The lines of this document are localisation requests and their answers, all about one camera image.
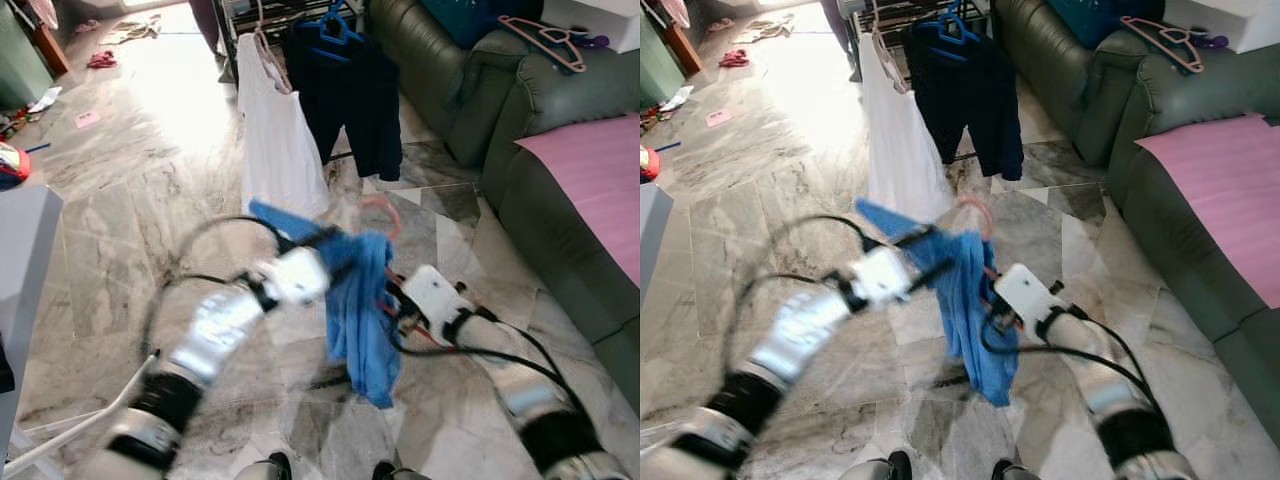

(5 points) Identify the pink plastic hanger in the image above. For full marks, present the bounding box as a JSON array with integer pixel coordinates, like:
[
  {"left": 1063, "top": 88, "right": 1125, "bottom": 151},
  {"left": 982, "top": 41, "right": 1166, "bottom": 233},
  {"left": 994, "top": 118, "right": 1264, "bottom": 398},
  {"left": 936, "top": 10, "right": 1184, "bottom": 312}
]
[
  {"left": 868, "top": 0, "right": 911, "bottom": 96},
  {"left": 358, "top": 193, "right": 441, "bottom": 351},
  {"left": 250, "top": 0, "right": 296, "bottom": 96},
  {"left": 955, "top": 193, "right": 1036, "bottom": 346},
  {"left": 1120, "top": 15, "right": 1208, "bottom": 74},
  {"left": 497, "top": 15, "right": 588, "bottom": 74}
]

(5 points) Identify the blue plastic hanger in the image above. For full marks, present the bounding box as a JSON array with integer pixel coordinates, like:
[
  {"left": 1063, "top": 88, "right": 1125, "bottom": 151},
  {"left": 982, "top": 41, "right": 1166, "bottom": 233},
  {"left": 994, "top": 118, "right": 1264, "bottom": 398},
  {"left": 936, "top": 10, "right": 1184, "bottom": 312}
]
[
  {"left": 915, "top": 3, "right": 986, "bottom": 51},
  {"left": 300, "top": 3, "right": 373, "bottom": 63}
]

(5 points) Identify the navy blue garment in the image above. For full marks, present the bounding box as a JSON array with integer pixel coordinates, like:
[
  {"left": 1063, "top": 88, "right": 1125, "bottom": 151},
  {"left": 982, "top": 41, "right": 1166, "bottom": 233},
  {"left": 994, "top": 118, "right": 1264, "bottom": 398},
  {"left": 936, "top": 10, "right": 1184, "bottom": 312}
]
[
  {"left": 283, "top": 22, "right": 404, "bottom": 183},
  {"left": 905, "top": 25, "right": 1026, "bottom": 183}
]

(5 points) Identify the left robot leg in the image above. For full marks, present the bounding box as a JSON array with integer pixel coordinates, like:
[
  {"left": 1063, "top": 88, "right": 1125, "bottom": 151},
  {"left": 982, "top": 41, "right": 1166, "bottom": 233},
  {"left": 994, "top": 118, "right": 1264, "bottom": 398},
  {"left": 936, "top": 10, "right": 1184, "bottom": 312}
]
[
  {"left": 840, "top": 450, "right": 913, "bottom": 480},
  {"left": 235, "top": 452, "right": 294, "bottom": 480}
]

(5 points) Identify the pink mat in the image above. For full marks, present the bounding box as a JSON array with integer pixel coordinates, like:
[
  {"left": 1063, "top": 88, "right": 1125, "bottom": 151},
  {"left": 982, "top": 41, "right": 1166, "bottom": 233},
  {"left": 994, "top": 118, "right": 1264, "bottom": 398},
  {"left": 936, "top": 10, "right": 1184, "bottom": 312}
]
[
  {"left": 1135, "top": 112, "right": 1280, "bottom": 311},
  {"left": 515, "top": 115, "right": 641, "bottom": 291}
]

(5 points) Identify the black metal drying rack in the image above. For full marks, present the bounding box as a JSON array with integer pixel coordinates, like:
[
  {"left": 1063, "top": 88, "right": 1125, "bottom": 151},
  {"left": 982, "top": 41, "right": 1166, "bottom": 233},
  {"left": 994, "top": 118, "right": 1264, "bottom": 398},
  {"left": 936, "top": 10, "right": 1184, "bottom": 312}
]
[
  {"left": 213, "top": 0, "right": 406, "bottom": 166},
  {"left": 838, "top": 0, "right": 1001, "bottom": 166}
]

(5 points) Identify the dark green sofa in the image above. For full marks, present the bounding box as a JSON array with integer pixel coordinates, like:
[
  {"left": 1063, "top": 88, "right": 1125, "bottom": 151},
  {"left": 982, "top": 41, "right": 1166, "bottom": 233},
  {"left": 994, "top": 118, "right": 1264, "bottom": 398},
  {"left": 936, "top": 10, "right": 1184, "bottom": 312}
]
[
  {"left": 990, "top": 0, "right": 1280, "bottom": 451},
  {"left": 365, "top": 0, "right": 641, "bottom": 416}
]

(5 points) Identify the light blue folding table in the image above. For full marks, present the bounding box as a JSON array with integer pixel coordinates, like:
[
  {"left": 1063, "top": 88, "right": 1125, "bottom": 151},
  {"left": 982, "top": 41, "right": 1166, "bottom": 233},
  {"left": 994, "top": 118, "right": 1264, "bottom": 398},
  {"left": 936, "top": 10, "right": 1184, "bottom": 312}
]
[
  {"left": 640, "top": 180, "right": 673, "bottom": 301},
  {"left": 0, "top": 183, "right": 64, "bottom": 441}
]

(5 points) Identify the beige floor cloth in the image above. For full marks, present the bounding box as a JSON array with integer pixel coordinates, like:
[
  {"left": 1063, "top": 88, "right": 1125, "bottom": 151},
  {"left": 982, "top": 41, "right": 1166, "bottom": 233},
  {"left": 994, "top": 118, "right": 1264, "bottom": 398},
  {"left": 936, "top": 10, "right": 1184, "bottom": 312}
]
[
  {"left": 730, "top": 15, "right": 791, "bottom": 43},
  {"left": 100, "top": 15, "right": 161, "bottom": 46}
]

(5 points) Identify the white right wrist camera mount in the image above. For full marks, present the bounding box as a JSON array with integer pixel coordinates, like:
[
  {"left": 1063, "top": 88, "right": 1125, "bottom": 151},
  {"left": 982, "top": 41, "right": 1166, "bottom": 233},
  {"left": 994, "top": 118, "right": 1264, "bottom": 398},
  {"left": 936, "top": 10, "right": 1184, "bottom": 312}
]
[
  {"left": 400, "top": 265, "right": 471, "bottom": 336},
  {"left": 993, "top": 263, "right": 1063, "bottom": 331}
]

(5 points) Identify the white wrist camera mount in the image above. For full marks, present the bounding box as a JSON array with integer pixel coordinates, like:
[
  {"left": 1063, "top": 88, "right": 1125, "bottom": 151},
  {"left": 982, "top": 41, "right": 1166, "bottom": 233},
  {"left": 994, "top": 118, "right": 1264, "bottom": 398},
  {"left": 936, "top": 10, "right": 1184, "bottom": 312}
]
[
  {"left": 993, "top": 263, "right": 1063, "bottom": 331},
  {"left": 855, "top": 248, "right": 919, "bottom": 306},
  {"left": 262, "top": 248, "right": 331, "bottom": 306},
  {"left": 400, "top": 265, "right": 471, "bottom": 336}
]

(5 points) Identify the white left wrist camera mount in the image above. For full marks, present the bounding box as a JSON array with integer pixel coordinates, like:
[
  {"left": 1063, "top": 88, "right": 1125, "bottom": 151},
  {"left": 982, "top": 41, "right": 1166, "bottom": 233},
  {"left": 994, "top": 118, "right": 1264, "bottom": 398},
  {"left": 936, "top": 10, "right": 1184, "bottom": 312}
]
[
  {"left": 855, "top": 248, "right": 919, "bottom": 306},
  {"left": 262, "top": 248, "right": 331, "bottom": 306}
]

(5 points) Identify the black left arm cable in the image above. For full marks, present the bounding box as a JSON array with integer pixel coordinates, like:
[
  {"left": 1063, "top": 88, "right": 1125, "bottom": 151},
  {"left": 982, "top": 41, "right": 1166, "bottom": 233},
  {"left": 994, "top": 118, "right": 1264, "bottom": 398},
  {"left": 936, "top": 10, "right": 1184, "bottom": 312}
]
[
  {"left": 725, "top": 215, "right": 886, "bottom": 371},
  {"left": 140, "top": 215, "right": 301, "bottom": 361}
]

